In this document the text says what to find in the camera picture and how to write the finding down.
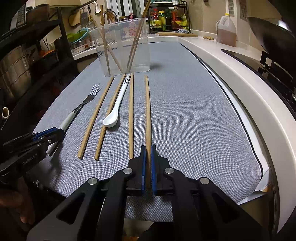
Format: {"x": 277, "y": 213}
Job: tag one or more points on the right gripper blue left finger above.
{"x": 136, "y": 184}

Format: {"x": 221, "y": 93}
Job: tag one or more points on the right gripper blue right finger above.
{"x": 160, "y": 184}

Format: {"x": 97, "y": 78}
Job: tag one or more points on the wooden chopstick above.
{"x": 130, "y": 117}
{"x": 92, "y": 120}
{"x": 134, "y": 45}
{"x": 104, "y": 39}
{"x": 103, "y": 130}
{"x": 107, "y": 48}
{"x": 144, "y": 14}
{"x": 148, "y": 131}

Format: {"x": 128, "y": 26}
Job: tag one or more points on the white ceramic spoon striped handle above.
{"x": 111, "y": 120}

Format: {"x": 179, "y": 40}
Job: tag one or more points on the white handled metal fork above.
{"x": 66, "y": 123}

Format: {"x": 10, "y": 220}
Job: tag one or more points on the chrome kitchen faucet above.
{"x": 111, "y": 16}

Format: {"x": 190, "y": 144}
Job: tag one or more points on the left hand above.
{"x": 20, "y": 200}

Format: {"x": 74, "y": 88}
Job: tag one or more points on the grey woven table mat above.
{"x": 195, "y": 125}

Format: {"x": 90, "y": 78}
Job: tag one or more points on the stainless steel pot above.
{"x": 15, "y": 73}

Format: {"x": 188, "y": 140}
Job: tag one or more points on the black shelf unit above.
{"x": 52, "y": 67}

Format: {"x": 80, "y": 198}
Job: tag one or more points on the clear plastic utensil container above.
{"x": 120, "y": 37}

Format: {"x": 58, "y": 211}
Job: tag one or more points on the green plastic bowl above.
{"x": 76, "y": 37}

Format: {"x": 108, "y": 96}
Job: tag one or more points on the metal box grater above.
{"x": 84, "y": 17}

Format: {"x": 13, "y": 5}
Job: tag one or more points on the black spice rack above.
{"x": 167, "y": 16}

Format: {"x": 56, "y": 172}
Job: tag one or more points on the black induction cooktop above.
{"x": 281, "y": 82}

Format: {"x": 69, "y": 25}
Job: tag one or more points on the plastic oil jug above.
{"x": 226, "y": 31}

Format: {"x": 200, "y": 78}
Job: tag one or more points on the hanging white ladle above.
{"x": 97, "y": 8}

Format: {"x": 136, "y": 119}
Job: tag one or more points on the black steel wok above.
{"x": 276, "y": 41}

